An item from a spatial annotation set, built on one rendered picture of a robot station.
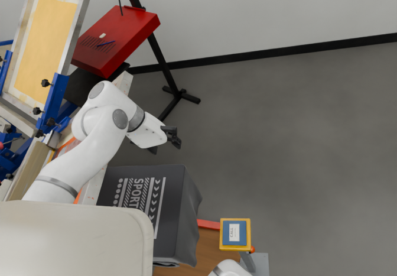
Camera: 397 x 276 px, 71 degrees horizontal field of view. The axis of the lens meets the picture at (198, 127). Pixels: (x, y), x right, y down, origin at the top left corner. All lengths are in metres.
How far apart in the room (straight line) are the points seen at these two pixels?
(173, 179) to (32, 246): 1.25
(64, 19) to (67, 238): 1.75
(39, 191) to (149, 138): 0.32
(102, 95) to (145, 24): 1.51
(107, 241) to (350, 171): 2.34
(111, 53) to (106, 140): 1.48
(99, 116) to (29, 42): 1.58
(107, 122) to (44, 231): 0.41
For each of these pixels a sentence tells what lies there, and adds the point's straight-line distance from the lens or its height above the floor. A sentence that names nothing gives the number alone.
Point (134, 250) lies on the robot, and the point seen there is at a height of 1.94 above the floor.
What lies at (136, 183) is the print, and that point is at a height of 0.95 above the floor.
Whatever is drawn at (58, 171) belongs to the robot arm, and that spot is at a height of 1.78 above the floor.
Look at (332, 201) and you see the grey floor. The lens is 2.37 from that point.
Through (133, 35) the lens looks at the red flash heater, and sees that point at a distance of 2.10.
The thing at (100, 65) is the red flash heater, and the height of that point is 1.11.
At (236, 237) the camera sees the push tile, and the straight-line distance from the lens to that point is 1.26.
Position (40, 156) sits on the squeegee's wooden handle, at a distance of 1.46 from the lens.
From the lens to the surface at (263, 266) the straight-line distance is 2.21.
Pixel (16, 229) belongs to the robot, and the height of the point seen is 2.02.
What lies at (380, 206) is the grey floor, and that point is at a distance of 2.43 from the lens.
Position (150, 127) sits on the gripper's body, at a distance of 0.76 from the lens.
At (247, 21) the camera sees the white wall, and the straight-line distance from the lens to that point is 2.97.
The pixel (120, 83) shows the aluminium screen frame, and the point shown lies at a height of 1.56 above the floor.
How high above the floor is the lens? 2.19
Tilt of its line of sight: 52 degrees down
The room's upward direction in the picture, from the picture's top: 22 degrees counter-clockwise
